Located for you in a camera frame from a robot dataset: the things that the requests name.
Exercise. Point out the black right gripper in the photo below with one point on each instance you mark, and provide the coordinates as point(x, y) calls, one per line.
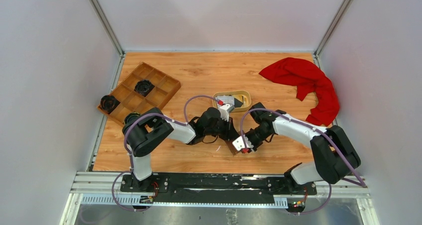
point(255, 146)

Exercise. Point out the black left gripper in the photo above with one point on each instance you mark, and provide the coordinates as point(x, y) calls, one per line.
point(230, 132)

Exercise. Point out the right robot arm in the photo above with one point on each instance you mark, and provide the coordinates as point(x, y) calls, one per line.
point(334, 156)

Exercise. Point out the wooden compartment tray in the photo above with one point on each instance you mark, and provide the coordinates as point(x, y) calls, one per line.
point(143, 89)

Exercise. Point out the beige oval tray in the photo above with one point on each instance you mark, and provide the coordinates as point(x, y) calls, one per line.
point(236, 94)

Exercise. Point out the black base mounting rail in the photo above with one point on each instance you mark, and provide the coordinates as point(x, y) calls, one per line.
point(215, 188)

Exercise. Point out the brown leather card holder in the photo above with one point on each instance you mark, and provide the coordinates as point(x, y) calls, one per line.
point(231, 148)

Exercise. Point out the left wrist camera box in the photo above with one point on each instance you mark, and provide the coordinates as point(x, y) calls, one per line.
point(225, 111)

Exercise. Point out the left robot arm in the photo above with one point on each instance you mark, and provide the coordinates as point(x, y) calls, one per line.
point(143, 133)

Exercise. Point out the red cloth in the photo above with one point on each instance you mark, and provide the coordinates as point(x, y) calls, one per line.
point(308, 78)

